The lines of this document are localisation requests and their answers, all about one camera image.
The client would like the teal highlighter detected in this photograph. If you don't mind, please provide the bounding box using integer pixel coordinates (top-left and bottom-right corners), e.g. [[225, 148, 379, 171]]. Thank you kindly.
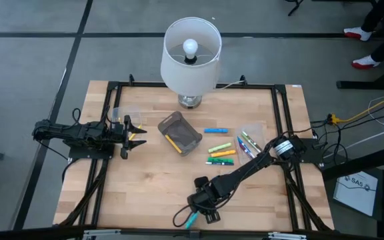
[[185, 211, 200, 231]]

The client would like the purple thin marker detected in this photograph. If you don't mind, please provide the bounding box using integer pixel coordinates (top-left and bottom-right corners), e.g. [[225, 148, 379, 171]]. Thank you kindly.
[[239, 141, 256, 160]]

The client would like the green thin marker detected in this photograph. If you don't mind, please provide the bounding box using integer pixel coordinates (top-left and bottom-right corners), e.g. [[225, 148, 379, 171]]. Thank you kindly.
[[241, 130, 263, 151]]

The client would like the white lamp cord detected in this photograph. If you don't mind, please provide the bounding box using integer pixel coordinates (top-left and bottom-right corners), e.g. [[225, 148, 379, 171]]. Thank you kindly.
[[215, 79, 246, 91]]

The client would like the white shade table lamp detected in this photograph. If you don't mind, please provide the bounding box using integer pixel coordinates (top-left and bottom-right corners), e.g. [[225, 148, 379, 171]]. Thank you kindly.
[[159, 16, 223, 109]]

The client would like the yellow floor cable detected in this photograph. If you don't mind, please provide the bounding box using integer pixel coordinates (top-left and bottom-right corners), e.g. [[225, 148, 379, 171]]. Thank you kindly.
[[328, 91, 384, 125]]

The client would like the silver metal bracket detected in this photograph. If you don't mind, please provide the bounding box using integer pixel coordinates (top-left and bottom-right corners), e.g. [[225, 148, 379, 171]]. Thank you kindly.
[[267, 231, 308, 240], [82, 229, 122, 240]]

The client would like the white printed paper sheet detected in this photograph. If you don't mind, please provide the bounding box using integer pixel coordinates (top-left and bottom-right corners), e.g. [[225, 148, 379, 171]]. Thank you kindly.
[[332, 170, 379, 217]]

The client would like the black furniture foot bar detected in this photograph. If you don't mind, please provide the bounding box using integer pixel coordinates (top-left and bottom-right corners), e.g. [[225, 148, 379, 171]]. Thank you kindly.
[[336, 80, 384, 91]]

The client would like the clear plastic bin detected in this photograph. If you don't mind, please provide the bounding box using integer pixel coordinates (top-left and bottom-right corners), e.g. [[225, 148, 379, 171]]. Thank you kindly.
[[111, 105, 145, 147], [234, 123, 269, 165]]

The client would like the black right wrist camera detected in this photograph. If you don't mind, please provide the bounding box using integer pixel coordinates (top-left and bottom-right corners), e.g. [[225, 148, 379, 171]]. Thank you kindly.
[[193, 176, 210, 189]]

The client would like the black slanted metal bar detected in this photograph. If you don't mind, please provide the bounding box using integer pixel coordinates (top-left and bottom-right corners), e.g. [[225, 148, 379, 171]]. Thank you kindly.
[[321, 143, 384, 181]]

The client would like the black crossbar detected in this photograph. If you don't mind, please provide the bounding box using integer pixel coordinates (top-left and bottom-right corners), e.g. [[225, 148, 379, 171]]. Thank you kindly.
[[0, 226, 384, 240]]

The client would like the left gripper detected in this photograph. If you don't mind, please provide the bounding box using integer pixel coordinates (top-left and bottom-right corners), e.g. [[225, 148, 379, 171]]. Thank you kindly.
[[107, 114, 148, 161]]

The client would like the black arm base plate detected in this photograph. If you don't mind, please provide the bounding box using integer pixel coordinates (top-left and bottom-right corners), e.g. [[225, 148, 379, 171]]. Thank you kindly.
[[277, 136, 325, 164], [68, 146, 115, 160]]

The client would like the yellow highlighter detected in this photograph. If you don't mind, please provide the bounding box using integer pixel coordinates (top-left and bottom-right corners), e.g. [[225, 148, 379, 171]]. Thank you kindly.
[[164, 134, 183, 154], [211, 149, 237, 158]]

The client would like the person's red white shoe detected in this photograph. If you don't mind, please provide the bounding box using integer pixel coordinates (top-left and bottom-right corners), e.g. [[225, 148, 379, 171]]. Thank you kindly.
[[351, 55, 381, 70], [343, 26, 373, 42]]

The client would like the white floor cable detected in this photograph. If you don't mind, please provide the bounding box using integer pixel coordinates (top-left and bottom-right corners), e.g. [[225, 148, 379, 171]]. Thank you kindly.
[[361, 122, 384, 143]]

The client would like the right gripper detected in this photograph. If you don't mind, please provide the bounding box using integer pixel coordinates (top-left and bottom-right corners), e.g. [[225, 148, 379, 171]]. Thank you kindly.
[[187, 185, 223, 225]]

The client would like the white light bulb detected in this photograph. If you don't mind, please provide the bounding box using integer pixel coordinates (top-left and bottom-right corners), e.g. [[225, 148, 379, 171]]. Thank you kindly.
[[182, 38, 199, 61]]

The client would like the grey translucent plastic bin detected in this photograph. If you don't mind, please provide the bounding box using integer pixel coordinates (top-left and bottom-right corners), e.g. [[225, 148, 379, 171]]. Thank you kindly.
[[157, 111, 203, 157]]

